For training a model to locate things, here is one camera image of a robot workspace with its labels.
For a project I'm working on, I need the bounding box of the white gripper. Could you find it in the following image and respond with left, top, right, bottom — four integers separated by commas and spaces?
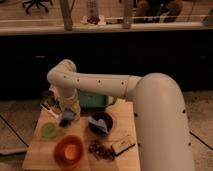
60, 97, 81, 121

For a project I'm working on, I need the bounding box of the blue sponge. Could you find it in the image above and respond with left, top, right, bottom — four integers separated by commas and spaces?
62, 109, 74, 121

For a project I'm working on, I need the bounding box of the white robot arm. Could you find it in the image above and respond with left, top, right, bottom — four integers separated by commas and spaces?
47, 59, 195, 171

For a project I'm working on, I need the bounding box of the green rectangular tray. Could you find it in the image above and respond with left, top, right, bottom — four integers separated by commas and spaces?
78, 91, 108, 109

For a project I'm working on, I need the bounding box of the blue cloth in bowl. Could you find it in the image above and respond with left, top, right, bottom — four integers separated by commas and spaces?
93, 121, 108, 133

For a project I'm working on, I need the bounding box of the black bowl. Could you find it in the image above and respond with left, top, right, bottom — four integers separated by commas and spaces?
88, 112, 113, 136

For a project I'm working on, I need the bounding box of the orange plastic bowl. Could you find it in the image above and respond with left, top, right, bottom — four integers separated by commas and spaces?
53, 135, 84, 171

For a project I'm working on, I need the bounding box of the wooden table board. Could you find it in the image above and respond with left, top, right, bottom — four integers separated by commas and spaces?
22, 99, 141, 171

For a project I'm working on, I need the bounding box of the black office chair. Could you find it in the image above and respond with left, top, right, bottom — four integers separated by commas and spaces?
22, 0, 53, 14

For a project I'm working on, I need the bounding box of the dark utensil with white handle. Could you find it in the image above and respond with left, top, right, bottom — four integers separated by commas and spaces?
40, 90, 61, 119

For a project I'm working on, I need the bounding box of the dark bead chain pile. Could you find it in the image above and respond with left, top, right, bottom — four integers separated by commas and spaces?
88, 140, 116, 161

